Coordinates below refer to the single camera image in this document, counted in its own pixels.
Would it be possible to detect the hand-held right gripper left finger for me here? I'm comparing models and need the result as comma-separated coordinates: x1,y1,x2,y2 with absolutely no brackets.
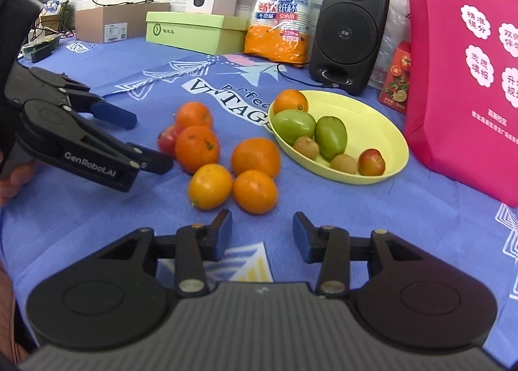
96,209,234,298

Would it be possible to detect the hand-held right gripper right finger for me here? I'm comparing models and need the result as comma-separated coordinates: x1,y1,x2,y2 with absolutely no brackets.
293,211,430,298

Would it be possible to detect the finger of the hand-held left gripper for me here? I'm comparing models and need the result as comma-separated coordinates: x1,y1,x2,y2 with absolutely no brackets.
61,106,175,176
29,67,137,129

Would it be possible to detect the person's left hand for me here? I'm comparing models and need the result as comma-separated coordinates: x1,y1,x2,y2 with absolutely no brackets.
0,163,38,210

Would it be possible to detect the small red fruit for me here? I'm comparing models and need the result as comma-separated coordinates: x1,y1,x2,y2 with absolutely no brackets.
157,125,183,158

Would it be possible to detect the yellowish orange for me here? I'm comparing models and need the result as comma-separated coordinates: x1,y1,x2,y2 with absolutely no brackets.
188,164,234,210

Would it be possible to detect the blue printed tablecloth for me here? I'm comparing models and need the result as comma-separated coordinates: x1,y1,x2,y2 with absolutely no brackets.
0,37,518,368

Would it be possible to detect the brown kiwi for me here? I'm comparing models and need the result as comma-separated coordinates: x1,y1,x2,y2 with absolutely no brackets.
293,136,320,161
330,153,359,175

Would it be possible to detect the brown cardboard box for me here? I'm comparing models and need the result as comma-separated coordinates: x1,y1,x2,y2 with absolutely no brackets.
75,2,171,44

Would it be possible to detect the red and green fruit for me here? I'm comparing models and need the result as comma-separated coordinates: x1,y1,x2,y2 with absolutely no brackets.
358,148,385,176

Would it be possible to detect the green cardboard box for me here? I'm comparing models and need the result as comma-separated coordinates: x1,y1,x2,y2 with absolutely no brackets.
145,11,250,55

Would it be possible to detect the yellow oval plate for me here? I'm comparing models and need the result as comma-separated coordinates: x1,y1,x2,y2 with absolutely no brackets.
268,90,410,185

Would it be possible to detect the red juice carton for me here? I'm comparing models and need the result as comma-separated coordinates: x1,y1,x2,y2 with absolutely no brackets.
378,41,412,115

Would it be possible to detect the orange paper cup package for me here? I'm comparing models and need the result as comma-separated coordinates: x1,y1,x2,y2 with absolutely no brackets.
243,0,321,68

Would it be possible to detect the black speaker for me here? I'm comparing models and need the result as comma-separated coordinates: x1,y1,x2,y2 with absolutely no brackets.
309,0,391,97

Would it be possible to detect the clear plastic bag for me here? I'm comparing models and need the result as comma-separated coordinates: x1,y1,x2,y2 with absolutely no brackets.
367,0,414,91

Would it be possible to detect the pink tote bag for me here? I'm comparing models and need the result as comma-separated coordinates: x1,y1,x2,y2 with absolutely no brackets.
404,0,518,209

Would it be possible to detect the pile of electronics and wires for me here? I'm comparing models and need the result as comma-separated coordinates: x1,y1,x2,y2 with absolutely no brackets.
18,1,78,64

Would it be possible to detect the black speaker cable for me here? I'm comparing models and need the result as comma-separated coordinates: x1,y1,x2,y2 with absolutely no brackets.
277,62,338,89

